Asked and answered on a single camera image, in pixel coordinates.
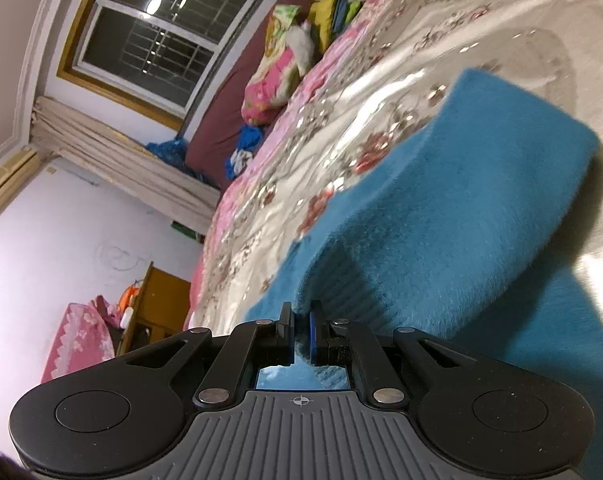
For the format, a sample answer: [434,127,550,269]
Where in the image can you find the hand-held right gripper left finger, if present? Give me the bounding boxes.
[115,302,296,406]

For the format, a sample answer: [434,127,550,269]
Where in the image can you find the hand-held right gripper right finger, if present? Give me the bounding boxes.
[309,300,487,406]

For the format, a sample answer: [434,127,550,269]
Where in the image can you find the blue fleece towel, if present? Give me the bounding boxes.
[244,67,603,391]

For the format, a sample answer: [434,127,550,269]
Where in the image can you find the blue white crumpled clothes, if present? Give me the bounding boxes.
[224,124,264,179]

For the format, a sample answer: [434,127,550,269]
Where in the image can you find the wooden bedside cabinet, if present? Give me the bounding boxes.
[115,261,192,356]

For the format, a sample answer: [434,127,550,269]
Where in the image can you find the orange toy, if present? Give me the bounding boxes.
[118,282,142,308]

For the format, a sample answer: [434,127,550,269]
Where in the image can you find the pink floral cloth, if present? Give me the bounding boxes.
[40,295,124,385]

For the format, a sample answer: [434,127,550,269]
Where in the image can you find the blue plastic bag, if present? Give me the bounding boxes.
[146,137,217,186]

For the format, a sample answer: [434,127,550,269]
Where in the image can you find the maroon sofa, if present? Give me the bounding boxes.
[184,0,322,193]

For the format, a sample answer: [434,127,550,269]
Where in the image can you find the pink floral quilt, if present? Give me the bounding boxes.
[242,4,307,126]

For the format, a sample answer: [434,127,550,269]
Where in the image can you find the floral satin bedspread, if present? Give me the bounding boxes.
[184,0,603,351]

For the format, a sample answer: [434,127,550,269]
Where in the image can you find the white plush toy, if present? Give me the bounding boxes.
[286,20,316,73]

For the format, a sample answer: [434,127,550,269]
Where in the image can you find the beige air conditioner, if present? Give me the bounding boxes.
[0,147,39,221]

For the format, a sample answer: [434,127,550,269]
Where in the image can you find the window with metal grille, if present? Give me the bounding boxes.
[56,0,287,131]

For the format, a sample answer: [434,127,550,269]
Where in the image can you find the yellow and blue cushions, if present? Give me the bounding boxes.
[309,0,365,53]

